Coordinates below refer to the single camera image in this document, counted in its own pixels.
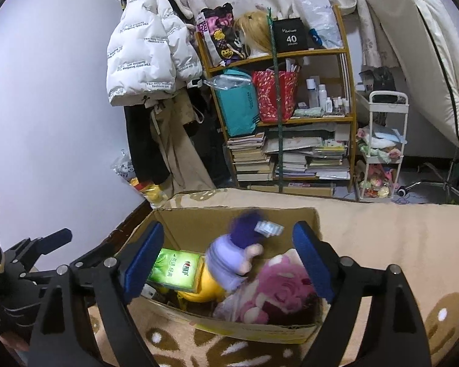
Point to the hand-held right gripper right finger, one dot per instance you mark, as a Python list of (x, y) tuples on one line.
[(313, 265)]

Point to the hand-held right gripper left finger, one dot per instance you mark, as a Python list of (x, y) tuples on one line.
[(143, 262)]

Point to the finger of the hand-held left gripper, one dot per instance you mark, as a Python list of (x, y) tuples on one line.
[(97, 254), (55, 237)]

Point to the green tissue pack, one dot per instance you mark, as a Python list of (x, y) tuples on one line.
[(176, 269)]

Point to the pink bear plush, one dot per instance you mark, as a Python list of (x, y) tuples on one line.
[(283, 290)]

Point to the purple-haired plush doll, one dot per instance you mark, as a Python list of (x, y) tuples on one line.
[(229, 262)]

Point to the cardboard box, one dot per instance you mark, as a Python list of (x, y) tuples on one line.
[(252, 330)]

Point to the yellow plush toy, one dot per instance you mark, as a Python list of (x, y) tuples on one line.
[(206, 290)]

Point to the plastic bag of toys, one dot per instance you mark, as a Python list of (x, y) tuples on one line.
[(149, 191)]

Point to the pile of magazines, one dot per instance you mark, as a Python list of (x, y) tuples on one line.
[(317, 156)]

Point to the beige hanging trousers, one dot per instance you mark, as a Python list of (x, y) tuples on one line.
[(183, 153)]

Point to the black hanging garment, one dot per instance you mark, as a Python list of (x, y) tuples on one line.
[(145, 145)]

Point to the stack of old books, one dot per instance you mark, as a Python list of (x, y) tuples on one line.
[(248, 156)]

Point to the black tote bag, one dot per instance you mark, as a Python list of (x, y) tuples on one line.
[(210, 141)]

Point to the green pole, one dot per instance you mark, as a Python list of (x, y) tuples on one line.
[(278, 122)]

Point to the metal chair base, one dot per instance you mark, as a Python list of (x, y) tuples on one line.
[(443, 183)]

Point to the group of toiletry bottles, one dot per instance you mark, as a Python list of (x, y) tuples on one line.
[(321, 95)]

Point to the teal paper bag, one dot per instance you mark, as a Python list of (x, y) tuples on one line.
[(239, 111)]

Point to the red gift bag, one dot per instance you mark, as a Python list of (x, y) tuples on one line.
[(271, 95)]

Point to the white trolley cart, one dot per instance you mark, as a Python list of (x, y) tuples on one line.
[(386, 101)]

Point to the black handbag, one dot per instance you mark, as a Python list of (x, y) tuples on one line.
[(378, 78)]

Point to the white puffer jacket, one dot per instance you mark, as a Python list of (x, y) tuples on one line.
[(145, 46)]

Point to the wooden shelf unit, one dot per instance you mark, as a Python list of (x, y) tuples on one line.
[(302, 51)]

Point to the black carton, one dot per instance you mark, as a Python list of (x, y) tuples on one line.
[(290, 36)]

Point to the patterned cartoon bag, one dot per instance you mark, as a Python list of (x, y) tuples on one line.
[(223, 38)]

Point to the blonde wig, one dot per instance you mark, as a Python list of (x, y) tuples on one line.
[(252, 30)]

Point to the white mattress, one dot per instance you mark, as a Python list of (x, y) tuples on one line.
[(424, 46)]

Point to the clear plastic bag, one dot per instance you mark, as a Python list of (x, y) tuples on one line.
[(317, 11)]

